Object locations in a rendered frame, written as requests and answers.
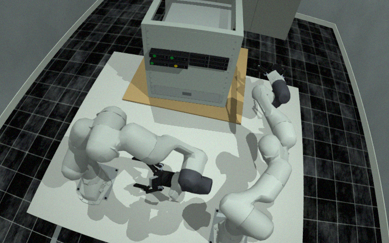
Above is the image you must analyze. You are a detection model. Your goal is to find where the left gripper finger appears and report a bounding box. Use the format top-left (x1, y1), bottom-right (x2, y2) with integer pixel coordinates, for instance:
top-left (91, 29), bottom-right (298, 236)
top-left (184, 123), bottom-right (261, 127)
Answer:
top-left (133, 183), bottom-right (164, 194)
top-left (132, 157), bottom-right (164, 176)

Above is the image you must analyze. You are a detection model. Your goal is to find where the grey metal rack frame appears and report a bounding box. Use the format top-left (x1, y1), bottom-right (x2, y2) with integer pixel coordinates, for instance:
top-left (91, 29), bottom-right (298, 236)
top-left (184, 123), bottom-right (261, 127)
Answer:
top-left (141, 0), bottom-right (244, 107)

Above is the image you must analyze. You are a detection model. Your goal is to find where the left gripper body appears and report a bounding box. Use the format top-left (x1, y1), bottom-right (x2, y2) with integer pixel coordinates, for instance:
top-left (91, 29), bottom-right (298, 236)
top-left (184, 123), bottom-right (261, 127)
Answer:
top-left (156, 170), bottom-right (175, 187)

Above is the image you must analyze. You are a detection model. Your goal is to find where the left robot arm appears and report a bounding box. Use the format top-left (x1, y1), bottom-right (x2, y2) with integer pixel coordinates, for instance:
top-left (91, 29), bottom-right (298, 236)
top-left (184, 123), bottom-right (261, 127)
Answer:
top-left (61, 106), bottom-right (213, 205)

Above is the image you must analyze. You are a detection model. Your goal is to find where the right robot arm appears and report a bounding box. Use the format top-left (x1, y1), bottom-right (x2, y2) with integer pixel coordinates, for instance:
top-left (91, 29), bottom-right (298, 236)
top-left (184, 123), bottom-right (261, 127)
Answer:
top-left (213, 64), bottom-right (297, 243)

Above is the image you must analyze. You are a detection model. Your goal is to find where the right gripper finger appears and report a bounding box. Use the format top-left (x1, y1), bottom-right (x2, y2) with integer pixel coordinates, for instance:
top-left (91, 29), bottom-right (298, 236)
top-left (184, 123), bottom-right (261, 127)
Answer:
top-left (279, 67), bottom-right (286, 78)
top-left (257, 61), bottom-right (271, 77)

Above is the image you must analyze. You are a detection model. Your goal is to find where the tan wooden board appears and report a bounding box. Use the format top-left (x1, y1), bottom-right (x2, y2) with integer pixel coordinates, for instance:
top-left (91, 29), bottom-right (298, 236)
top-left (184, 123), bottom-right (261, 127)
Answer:
top-left (122, 48), bottom-right (248, 125)

